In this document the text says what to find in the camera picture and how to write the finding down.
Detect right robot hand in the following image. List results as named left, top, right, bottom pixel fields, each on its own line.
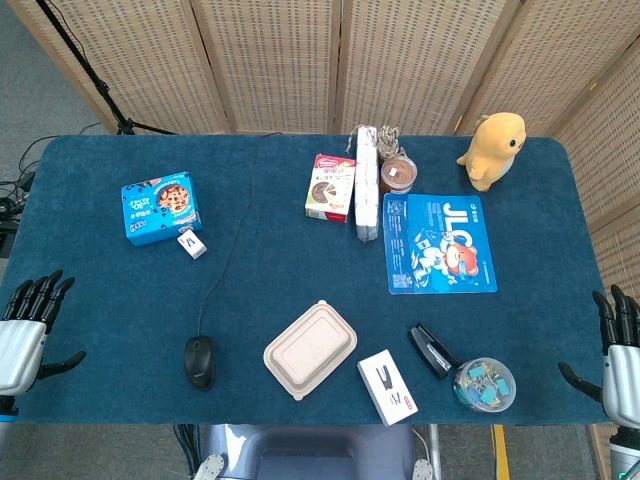
left=558, top=284, right=640, bottom=429

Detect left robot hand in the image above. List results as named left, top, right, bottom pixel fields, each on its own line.
left=0, top=269, right=87, bottom=397

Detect black computer mouse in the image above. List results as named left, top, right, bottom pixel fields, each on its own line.
left=183, top=335, right=217, bottom=390

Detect thin black mouse cable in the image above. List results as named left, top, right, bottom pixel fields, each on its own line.
left=197, top=132, right=284, bottom=339

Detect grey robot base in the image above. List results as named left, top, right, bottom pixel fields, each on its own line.
left=192, top=423, right=436, bottom=480

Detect blue cookie box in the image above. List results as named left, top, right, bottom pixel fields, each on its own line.
left=120, top=171, right=204, bottom=248

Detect small white adapter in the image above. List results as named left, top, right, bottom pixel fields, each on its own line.
left=176, top=229, right=208, bottom=260

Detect blue printed mouse pad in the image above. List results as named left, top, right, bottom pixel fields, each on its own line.
left=382, top=192, right=499, bottom=296

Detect white stapler box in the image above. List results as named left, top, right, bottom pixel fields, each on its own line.
left=356, top=350, right=420, bottom=427

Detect beige lunch box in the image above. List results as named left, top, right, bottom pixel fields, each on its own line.
left=262, top=299, right=359, bottom=403

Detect red white cake box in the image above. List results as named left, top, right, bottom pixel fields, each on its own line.
left=304, top=153, right=357, bottom=225

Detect blue table cloth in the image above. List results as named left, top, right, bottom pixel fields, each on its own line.
left=0, top=133, right=630, bottom=427

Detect clear tub of binder clips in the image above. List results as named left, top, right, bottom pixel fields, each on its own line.
left=452, top=356, right=517, bottom=414

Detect black stapler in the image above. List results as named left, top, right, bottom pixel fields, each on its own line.
left=409, top=323, right=462, bottom=380

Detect yellow plush toy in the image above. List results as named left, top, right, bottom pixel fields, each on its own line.
left=455, top=112, right=526, bottom=193

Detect black tripod stand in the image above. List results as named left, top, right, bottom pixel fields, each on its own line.
left=34, top=0, right=177, bottom=137

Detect clear jar brown snack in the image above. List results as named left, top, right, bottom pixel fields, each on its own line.
left=378, top=155, right=419, bottom=196

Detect white tissue pack stack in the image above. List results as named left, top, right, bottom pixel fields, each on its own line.
left=344, top=125, right=381, bottom=244

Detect wicker folding screen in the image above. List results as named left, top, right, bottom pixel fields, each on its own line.
left=7, top=0, right=640, bottom=301

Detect black floor cables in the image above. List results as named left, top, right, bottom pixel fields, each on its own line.
left=0, top=134, right=47, bottom=259

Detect twine rope bundle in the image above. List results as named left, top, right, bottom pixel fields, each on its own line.
left=377, top=124, right=404, bottom=161

